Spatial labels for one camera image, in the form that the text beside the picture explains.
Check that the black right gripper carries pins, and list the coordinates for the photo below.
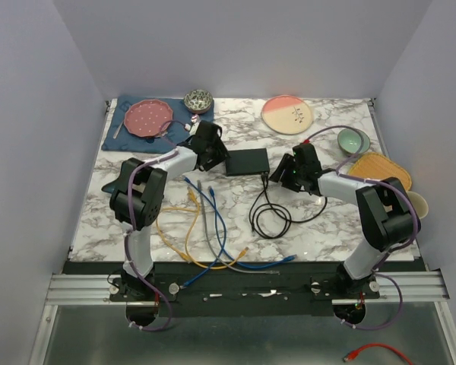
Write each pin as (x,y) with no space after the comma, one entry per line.
(286,161)

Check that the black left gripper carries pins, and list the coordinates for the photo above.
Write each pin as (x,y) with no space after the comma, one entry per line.
(220,153)

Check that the black network switch box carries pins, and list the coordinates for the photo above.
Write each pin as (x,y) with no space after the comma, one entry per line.
(247,162)

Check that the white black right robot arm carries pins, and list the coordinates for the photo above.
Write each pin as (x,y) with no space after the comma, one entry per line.
(388,219)

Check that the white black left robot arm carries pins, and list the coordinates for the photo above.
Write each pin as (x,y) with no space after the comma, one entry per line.
(138,192)

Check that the pink and cream plate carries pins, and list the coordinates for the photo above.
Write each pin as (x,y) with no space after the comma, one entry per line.
(287,115)

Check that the floral patterned bowl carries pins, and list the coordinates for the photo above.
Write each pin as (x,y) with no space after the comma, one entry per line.
(198,101)

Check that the green floral bowl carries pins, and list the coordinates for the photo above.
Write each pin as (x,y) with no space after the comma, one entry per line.
(352,142)

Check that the pink dotted plate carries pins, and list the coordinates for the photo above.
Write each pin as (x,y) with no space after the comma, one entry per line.
(148,118)

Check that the blue cloth placemat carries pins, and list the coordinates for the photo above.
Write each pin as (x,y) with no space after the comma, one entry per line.
(175,133)

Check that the blue star-shaped dish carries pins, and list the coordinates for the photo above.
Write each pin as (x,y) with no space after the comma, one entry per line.
(110,187)

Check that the silver utensil under plate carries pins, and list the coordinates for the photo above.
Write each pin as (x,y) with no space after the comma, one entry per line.
(115,135)

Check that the floral ceramic mug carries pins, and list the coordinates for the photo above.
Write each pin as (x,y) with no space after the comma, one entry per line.
(419,205)

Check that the aluminium mounting rail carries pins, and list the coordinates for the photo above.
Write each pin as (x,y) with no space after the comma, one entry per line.
(91,290)

